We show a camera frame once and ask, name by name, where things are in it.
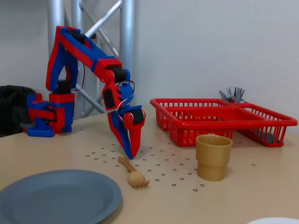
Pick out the aluminium truss column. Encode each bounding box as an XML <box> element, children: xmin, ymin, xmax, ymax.
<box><xmin>47</xmin><ymin>0</ymin><xmax>135</xmax><ymax>117</ymax></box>

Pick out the grey plastic plate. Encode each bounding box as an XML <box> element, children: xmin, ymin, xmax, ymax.
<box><xmin>0</xmin><ymin>169</ymin><xmax>123</xmax><ymax>224</ymax></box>

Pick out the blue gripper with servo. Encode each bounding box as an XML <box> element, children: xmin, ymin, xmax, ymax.
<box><xmin>106</xmin><ymin>81</ymin><xmax>146</xmax><ymax>160</ymax></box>

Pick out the golden plastic cup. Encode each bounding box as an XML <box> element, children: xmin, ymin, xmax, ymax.
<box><xmin>195</xmin><ymin>133</ymin><xmax>233</xmax><ymax>182</ymax></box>

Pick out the golden plastic fork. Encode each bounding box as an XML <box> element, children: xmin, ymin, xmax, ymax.
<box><xmin>117</xmin><ymin>155</ymin><xmax>150</xmax><ymax>189</ymax></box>

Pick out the white round plate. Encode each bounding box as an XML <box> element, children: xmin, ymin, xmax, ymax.
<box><xmin>246</xmin><ymin>217</ymin><xmax>299</xmax><ymax>224</ymax></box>

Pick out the grey plastic cutlery piece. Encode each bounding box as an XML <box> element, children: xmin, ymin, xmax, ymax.
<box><xmin>258</xmin><ymin>130</ymin><xmax>281</xmax><ymax>144</ymax></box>

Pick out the red plastic dish basket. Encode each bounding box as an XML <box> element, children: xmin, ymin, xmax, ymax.
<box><xmin>149</xmin><ymin>98</ymin><xmax>299</xmax><ymax>148</ymax></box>

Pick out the red white servo cable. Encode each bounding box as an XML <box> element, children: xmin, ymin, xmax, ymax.
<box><xmin>116</xmin><ymin>80</ymin><xmax>136</xmax><ymax>122</ymax></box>

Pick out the grey plastic fork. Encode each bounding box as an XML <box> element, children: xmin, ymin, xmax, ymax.
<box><xmin>219</xmin><ymin>87</ymin><xmax>234</xmax><ymax>103</ymax></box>
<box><xmin>233</xmin><ymin>86</ymin><xmax>246</xmax><ymax>104</ymax></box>

